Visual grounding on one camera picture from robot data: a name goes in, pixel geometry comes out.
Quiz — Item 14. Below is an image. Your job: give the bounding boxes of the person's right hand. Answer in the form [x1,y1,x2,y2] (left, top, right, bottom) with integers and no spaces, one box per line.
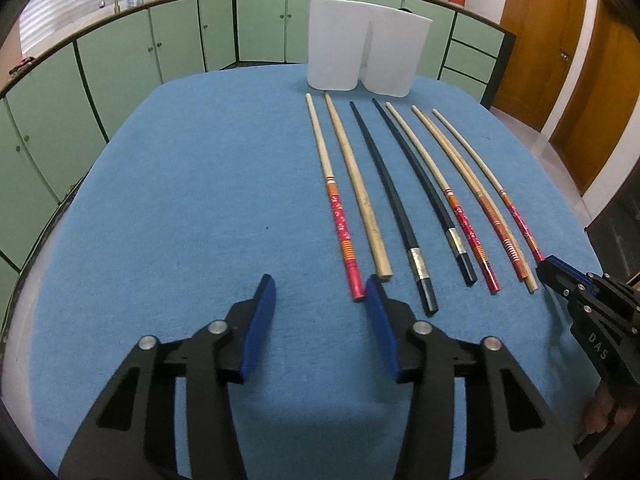
[586,386,638,437]

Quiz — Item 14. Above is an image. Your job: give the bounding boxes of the wooden door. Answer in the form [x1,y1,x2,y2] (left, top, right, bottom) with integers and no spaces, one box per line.
[550,0,640,196]
[492,0,588,131]

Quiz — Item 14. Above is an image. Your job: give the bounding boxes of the green kitchen base cabinets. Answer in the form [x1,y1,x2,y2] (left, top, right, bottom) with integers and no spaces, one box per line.
[0,0,516,311]

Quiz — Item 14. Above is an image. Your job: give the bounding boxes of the dark furniture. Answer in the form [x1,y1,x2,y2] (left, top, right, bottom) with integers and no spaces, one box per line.
[585,175,640,281]

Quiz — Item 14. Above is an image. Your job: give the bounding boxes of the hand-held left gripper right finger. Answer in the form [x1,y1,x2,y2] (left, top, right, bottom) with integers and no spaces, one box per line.
[364,275,583,480]

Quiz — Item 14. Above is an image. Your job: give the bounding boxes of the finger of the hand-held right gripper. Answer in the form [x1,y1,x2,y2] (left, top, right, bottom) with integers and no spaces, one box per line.
[545,256,608,293]
[536,261,583,311]

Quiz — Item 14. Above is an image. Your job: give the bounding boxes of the white two-compartment utensil holder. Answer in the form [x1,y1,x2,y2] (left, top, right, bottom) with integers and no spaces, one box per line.
[306,0,433,98]

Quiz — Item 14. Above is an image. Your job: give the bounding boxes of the red patterned wooden chopstick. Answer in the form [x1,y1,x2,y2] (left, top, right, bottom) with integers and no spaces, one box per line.
[431,109,546,263]
[305,93,364,303]
[411,105,531,281]
[385,102,502,295]

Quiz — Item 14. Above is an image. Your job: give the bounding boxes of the black chopstick with silver band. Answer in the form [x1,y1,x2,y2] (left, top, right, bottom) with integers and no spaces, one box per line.
[372,98,478,288]
[349,101,440,317]

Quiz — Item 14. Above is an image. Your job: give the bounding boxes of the white window blinds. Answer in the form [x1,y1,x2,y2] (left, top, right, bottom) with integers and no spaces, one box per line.
[20,0,133,56]

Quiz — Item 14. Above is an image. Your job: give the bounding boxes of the blue table cloth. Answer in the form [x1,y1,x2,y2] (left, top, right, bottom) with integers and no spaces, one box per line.
[30,75,608,480]

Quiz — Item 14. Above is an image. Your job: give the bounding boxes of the plain wooden chopstick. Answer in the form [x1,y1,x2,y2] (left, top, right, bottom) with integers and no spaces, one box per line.
[324,92,393,281]
[415,105,540,293]

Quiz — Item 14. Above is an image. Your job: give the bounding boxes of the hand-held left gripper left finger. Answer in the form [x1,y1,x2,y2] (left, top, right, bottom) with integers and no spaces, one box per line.
[57,274,277,480]

